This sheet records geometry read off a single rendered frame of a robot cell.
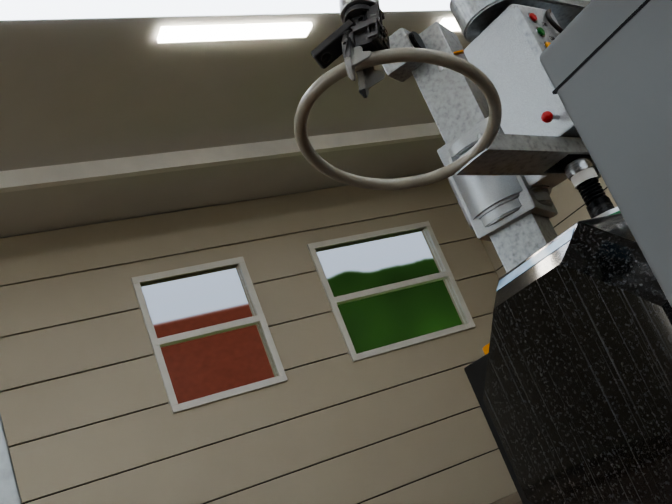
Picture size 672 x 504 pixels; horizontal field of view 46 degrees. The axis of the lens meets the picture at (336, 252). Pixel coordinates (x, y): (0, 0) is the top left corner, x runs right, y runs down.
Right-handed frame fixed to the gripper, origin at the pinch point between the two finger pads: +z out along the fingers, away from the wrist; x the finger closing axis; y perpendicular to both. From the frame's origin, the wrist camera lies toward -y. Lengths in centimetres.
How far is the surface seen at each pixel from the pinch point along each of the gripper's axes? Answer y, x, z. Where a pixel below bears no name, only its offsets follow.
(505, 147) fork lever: 20, 45, -8
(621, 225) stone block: 41, 54, 18
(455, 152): -14, 127, -78
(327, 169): -21.3, 28.3, -5.2
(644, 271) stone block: 44, 45, 36
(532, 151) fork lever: 25, 54, -11
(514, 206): 3, 135, -51
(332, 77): -5.4, -0.1, -4.9
